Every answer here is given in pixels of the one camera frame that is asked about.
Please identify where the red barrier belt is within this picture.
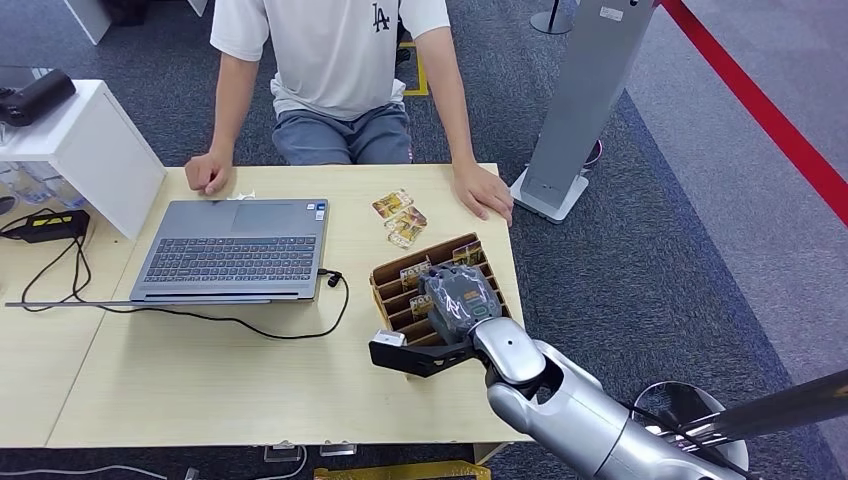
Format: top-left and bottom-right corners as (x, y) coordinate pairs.
(659, 0), (848, 227)

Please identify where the clear plastic water bottle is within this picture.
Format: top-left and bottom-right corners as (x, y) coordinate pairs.
(42, 173), (89, 212)
(6, 162), (54, 207)

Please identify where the grey laptop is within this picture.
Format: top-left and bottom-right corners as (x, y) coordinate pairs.
(5, 198), (330, 309)

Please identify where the black laptop power cable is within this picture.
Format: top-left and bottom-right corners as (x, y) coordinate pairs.
(0, 206), (351, 343)

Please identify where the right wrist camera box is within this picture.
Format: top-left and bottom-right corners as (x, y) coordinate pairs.
(368, 329), (488, 380)

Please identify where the person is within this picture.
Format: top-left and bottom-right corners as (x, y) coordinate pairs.
(184, 0), (515, 227)

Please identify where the person's left hand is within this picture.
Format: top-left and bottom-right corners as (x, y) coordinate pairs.
(452, 162), (515, 227)

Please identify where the wooden slotted card holder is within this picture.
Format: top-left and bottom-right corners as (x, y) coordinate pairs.
(368, 231), (513, 349)

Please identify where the white furniture panel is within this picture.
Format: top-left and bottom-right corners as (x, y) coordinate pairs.
(62, 0), (113, 46)

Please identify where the chrome stanchion post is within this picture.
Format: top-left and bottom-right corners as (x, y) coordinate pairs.
(629, 367), (848, 480)
(529, 0), (576, 36)

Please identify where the hotel key card with arrow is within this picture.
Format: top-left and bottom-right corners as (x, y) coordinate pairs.
(452, 240), (485, 268)

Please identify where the yellow tape strip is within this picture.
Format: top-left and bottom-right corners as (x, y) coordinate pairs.
(313, 461), (493, 480)

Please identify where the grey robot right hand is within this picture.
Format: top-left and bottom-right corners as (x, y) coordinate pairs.
(418, 262), (505, 346)

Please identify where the grey kiosk stand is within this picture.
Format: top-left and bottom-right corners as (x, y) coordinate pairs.
(507, 0), (660, 225)

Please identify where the person's right hand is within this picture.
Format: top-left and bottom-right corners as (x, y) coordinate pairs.
(184, 152), (233, 197)

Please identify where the white floor cable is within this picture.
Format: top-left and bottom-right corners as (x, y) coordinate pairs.
(0, 464), (170, 480)

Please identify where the black case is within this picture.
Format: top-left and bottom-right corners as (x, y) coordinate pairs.
(0, 68), (77, 128)

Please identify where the white box shelf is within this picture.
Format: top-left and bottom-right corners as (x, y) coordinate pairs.
(0, 79), (167, 241)

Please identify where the black power adapter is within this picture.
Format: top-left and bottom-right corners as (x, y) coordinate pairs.
(5, 209), (91, 244)

